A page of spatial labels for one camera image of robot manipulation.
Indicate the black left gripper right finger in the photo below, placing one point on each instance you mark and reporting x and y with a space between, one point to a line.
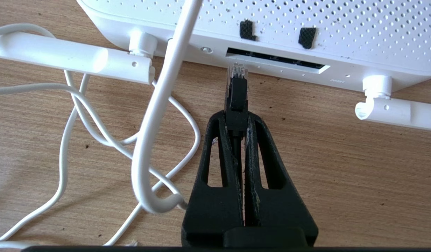
282 210

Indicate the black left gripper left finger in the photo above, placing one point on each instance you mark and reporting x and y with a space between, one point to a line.
208 210

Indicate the white router with antennas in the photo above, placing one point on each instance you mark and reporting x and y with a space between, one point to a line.
306 21

